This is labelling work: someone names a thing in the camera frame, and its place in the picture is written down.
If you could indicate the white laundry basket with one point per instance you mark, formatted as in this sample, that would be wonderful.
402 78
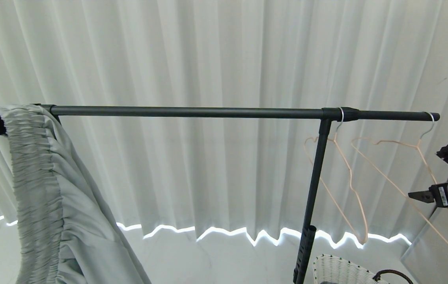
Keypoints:
338 270

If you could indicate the white curtain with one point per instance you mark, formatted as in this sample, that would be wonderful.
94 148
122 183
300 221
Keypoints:
216 59

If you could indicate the pink clothes hanger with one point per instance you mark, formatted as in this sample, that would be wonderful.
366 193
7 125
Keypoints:
418 146
351 177

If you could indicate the pale grey garment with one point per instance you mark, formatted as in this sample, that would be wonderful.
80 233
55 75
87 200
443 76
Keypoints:
78 205

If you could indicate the black clothes rack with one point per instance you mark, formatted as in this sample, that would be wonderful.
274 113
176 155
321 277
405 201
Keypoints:
208 112

